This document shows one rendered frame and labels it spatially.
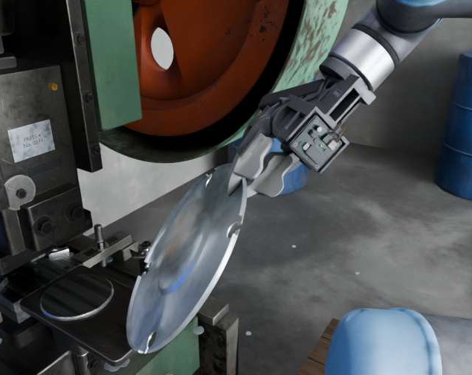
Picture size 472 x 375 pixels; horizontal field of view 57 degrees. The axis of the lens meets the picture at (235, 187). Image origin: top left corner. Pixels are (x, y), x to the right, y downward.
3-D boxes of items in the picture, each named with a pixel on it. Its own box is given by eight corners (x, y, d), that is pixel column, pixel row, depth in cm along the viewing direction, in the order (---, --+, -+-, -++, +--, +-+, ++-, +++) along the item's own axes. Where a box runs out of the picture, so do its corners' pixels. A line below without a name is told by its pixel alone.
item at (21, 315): (86, 280, 90) (82, 262, 88) (18, 324, 79) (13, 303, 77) (58, 266, 94) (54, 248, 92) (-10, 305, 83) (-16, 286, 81)
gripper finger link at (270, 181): (244, 213, 55) (293, 158, 54) (230, 194, 60) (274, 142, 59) (261, 226, 56) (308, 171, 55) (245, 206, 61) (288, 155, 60)
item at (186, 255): (109, 357, 66) (104, 355, 66) (173, 200, 82) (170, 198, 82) (205, 349, 44) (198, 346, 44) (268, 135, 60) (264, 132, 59)
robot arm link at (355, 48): (338, 26, 56) (371, 69, 60) (314, 53, 57) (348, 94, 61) (372, 31, 50) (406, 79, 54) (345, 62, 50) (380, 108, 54)
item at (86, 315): (181, 365, 81) (177, 307, 75) (125, 423, 70) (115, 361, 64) (90, 314, 93) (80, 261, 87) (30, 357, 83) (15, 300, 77)
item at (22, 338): (105, 290, 92) (104, 278, 91) (17, 350, 77) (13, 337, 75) (57, 265, 100) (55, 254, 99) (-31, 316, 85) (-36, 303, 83)
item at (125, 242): (142, 250, 106) (138, 212, 101) (85, 286, 93) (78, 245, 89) (124, 242, 109) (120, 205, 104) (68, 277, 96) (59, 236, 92)
